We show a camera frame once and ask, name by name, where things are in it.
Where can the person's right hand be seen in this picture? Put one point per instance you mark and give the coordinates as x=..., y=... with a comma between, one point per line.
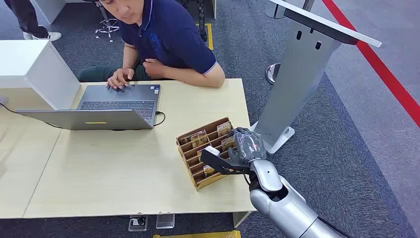
x=118, y=77

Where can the person's left hand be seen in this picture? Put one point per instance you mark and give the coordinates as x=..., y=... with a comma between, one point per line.
x=154, y=69

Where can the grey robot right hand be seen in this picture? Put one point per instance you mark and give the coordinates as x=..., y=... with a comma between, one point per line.
x=251, y=146

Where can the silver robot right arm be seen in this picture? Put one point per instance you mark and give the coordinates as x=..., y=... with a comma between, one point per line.
x=285, y=207

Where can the person's left forearm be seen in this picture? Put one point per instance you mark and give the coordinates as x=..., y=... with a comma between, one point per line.
x=197, y=76

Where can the person's right forearm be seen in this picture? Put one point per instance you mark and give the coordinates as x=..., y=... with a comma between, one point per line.
x=130, y=57

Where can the seated person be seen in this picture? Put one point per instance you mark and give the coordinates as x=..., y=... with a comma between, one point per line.
x=167, y=36

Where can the wooden slotted card holder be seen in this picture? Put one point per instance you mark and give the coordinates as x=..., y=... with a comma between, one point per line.
x=187, y=157

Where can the standing person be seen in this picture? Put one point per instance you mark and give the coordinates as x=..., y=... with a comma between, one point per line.
x=29, y=23

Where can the grey laptop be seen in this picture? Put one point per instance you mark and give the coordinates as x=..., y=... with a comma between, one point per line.
x=118, y=101

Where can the chrome chair base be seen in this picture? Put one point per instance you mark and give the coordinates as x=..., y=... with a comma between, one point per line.
x=107, y=26

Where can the table leg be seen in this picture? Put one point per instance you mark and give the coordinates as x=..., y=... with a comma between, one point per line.
x=241, y=218

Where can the chrome stanchion base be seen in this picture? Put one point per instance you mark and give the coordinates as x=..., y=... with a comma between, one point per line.
x=275, y=12
x=271, y=74

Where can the grey metal lectern stand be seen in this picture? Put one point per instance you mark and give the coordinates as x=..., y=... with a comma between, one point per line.
x=295, y=82

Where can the white furniture panel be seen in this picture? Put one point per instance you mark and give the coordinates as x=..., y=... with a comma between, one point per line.
x=52, y=8

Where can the yellow sheet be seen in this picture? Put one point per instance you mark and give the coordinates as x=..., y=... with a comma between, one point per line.
x=203, y=235

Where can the floor socket box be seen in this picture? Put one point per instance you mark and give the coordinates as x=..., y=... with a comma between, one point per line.
x=137, y=223
x=165, y=221

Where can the black wrist camera pale box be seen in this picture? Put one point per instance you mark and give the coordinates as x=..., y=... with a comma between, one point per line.
x=216, y=161

